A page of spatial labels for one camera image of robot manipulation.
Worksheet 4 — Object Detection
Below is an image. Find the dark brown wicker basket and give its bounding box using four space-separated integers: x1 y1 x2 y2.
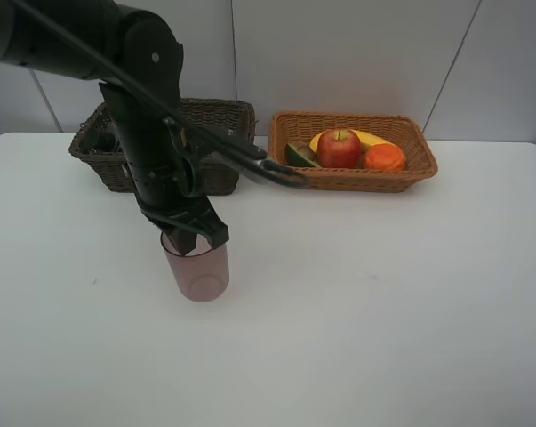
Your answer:
68 98 256 196

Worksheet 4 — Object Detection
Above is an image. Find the light orange wicker basket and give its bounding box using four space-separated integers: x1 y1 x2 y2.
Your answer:
268 111 438 193

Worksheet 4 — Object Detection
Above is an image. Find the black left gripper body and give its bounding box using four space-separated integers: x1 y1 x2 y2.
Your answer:
129 164 219 230

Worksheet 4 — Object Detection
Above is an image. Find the halved avocado with pit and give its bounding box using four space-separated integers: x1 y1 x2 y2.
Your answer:
284 144 321 168

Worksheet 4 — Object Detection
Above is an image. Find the dark green pump bottle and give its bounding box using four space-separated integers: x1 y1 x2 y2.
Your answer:
81 127 120 154

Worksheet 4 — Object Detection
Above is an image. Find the red yellow apple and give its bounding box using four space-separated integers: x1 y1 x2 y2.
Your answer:
316 129 362 169

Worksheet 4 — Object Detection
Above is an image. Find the pink translucent plastic cup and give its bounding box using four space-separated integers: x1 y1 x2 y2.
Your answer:
160 233 229 302

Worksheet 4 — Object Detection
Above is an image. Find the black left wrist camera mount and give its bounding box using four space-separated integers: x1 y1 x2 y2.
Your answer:
206 132 308 189

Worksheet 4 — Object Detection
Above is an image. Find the yellow banana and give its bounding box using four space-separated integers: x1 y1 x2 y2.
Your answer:
309 129 392 153

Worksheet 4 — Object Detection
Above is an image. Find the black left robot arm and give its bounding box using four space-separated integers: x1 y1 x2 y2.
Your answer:
0 1 228 254

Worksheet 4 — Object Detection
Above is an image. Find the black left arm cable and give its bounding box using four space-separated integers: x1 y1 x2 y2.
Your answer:
9 0 268 161

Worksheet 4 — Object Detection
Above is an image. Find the orange tangerine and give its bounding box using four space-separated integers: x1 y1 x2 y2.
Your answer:
363 144 406 172

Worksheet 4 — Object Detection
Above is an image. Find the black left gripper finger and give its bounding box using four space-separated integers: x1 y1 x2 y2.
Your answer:
193 213 229 248
167 226 198 256

